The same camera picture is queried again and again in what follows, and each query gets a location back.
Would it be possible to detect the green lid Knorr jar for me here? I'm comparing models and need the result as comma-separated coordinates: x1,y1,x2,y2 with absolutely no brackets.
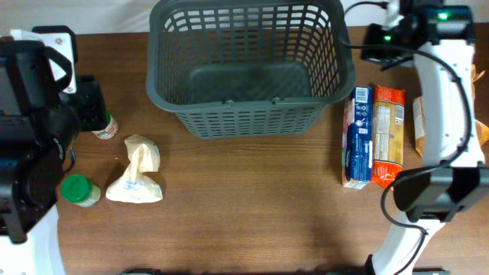
92,111,118,140

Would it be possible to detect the orange red pasta packet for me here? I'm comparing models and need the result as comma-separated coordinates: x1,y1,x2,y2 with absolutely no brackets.
371,86,405,188

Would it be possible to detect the orange brown snack pouch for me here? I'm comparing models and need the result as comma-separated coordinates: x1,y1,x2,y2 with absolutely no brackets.
413,65,488,157

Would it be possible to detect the green lid pale jar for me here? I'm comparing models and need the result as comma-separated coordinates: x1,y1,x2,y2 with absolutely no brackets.
60,174,101,208

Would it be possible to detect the beige powder plastic bag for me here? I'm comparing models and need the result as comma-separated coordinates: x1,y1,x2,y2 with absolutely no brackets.
105,134,163,204

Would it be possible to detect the blue white cracker box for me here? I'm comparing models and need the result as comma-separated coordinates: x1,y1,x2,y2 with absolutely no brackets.
342,87,374,189

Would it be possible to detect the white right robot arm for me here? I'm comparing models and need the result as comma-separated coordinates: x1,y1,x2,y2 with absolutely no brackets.
361,1,488,274

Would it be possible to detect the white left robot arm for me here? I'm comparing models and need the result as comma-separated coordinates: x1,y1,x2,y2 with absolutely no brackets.
1,25,108,274

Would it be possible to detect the grey plastic lattice basket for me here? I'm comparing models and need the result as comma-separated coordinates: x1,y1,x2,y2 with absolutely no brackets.
146,0,356,139

